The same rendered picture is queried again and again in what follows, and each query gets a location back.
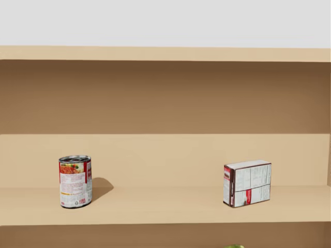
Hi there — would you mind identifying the pale wooden shelf unit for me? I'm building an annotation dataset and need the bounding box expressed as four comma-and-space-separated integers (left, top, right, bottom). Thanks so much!
0, 45, 331, 248

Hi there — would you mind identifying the red and white can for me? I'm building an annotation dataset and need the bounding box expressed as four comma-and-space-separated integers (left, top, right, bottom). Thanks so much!
58, 154, 93, 210

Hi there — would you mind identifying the red and white carton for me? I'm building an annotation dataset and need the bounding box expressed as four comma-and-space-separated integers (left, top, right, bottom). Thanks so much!
223, 159, 272, 208

